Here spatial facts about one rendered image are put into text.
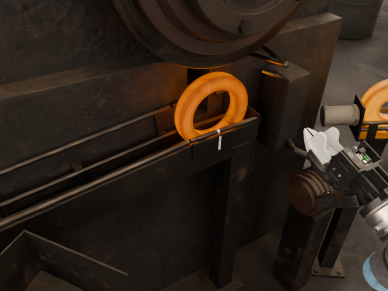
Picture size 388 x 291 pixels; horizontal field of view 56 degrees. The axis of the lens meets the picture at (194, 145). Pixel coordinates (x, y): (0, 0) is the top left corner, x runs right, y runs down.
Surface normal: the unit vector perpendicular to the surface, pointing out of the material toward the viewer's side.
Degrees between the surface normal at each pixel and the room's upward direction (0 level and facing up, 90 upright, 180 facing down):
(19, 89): 0
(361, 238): 0
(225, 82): 90
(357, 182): 89
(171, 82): 90
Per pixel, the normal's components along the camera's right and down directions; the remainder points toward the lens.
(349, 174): -0.85, 0.30
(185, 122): 0.50, 0.54
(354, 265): 0.02, -0.79
